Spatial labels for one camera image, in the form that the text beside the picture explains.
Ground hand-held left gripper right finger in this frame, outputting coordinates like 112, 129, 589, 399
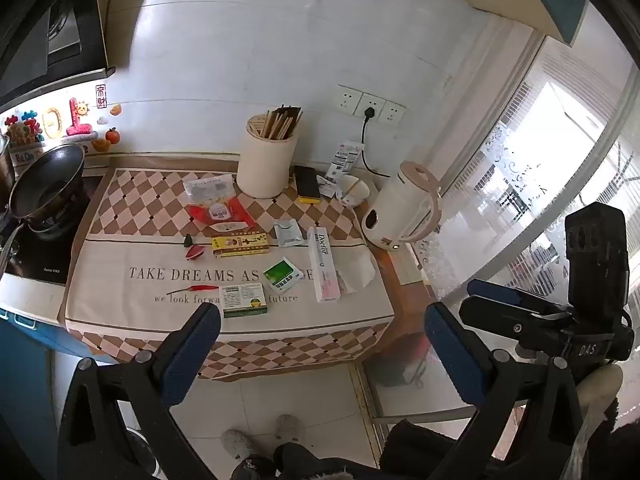
424, 301, 591, 480

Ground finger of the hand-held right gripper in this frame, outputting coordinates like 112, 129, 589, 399
459, 296, 567, 346
466, 278, 574, 314

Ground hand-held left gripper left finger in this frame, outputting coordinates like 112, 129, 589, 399
57, 301, 223, 480

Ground person's right hand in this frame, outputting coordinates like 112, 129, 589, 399
579, 362, 624, 412

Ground red chili pepper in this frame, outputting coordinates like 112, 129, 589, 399
166, 284, 220, 296

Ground green and white box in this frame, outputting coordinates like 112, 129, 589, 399
220, 282, 269, 319

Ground grey fuzzy slipper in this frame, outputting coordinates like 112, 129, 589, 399
222, 428, 251, 462
276, 414, 301, 444

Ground frosted glass sliding door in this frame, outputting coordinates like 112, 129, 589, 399
415, 35, 640, 313

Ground checked printed tablecloth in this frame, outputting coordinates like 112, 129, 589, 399
59, 167, 396, 380

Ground green and white packet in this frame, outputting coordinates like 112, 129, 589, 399
263, 257, 297, 295

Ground yellow flat box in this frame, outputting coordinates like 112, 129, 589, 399
211, 232, 271, 259

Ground crumpled white tissue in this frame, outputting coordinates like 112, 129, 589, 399
340, 252, 377, 295

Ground white electric kettle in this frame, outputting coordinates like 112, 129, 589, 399
361, 161, 442, 252

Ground red and clear sugar bag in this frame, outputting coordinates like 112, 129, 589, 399
182, 174, 257, 235

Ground silver sachet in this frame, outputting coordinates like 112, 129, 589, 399
274, 220, 305, 249

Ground long white and pink box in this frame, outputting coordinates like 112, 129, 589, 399
306, 226, 342, 303

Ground person's dark trouser legs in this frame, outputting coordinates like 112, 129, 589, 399
232, 419, 483, 480

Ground blue base cabinet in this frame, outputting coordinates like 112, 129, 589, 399
0, 304, 87, 480

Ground white bowl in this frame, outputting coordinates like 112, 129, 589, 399
337, 176, 371, 208

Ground black induction cooker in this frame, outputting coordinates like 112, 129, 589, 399
0, 190, 92, 287

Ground white milk carton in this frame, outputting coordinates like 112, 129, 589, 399
325, 141, 362, 183

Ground cream chopstick holder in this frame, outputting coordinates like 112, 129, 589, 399
236, 114, 300, 200

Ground black phone with yellow case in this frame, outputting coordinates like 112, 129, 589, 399
293, 165, 322, 205

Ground black wok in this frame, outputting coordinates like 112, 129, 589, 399
0, 142, 87, 281

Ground bundle of wooden chopsticks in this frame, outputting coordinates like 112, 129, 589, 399
257, 105, 304, 141

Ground black range hood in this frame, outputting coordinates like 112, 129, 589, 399
0, 0, 117, 107

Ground black power cable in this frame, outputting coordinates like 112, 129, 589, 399
359, 105, 393, 179

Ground white wall socket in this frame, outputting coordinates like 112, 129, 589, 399
378, 101, 407, 127
357, 92, 386, 120
336, 85, 363, 116

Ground colourful wall stickers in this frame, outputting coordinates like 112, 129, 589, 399
4, 85, 124, 162

